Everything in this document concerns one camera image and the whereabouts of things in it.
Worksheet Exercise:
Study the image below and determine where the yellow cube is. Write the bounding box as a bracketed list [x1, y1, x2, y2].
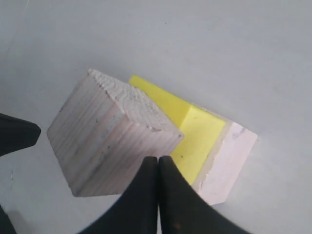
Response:
[129, 75, 226, 184]

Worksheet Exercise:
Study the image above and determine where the medium wooden cube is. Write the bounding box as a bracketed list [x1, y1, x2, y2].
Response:
[47, 69, 184, 197]

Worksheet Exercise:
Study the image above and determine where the large wooden cube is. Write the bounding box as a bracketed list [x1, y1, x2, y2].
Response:
[192, 120, 257, 205]

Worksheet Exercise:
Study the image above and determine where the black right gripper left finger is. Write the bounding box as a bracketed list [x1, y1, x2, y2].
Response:
[81, 156, 158, 234]

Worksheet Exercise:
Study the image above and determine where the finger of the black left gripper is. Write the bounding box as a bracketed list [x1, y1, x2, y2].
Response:
[0, 207, 16, 234]
[0, 114, 41, 156]

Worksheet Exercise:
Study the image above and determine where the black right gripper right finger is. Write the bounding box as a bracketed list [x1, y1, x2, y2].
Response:
[158, 156, 247, 234]

